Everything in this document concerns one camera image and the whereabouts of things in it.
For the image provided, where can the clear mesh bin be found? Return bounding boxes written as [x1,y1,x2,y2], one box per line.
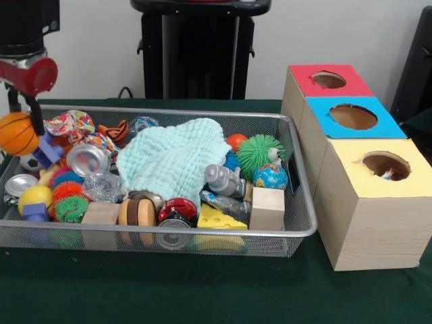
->
[0,103,319,259]

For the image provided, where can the plain wooden block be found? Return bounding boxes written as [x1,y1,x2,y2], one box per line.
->
[249,188,286,232]

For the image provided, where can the blue spiky ball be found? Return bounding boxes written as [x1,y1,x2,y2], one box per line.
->
[224,153,240,171]

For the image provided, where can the orange toy basketball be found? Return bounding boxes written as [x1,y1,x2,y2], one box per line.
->
[0,111,41,157]

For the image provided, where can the mint green muslin cloth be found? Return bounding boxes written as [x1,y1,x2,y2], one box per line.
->
[116,118,232,205]

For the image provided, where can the yellow cheese wedge toy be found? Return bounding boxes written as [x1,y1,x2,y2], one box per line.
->
[196,205,248,232]

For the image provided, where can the dark green side table cloth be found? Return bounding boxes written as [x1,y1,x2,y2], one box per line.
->
[402,108,432,163]

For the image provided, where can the green spiky ball with eyes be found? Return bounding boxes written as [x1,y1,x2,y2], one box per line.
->
[237,134,287,181]

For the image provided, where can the wooden box with three holes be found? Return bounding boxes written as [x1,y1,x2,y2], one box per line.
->
[281,64,432,272]

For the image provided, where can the blue globe ball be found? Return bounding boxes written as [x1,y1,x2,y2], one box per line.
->
[252,164,289,192]

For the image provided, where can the dark green tablecloth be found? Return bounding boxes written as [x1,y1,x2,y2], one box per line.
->
[0,99,432,324]

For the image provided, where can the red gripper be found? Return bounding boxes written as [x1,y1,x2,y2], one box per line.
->
[0,57,59,136]

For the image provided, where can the red ball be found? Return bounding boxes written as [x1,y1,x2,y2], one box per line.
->
[227,134,249,153]

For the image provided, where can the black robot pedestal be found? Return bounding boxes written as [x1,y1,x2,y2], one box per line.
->
[130,0,274,101]

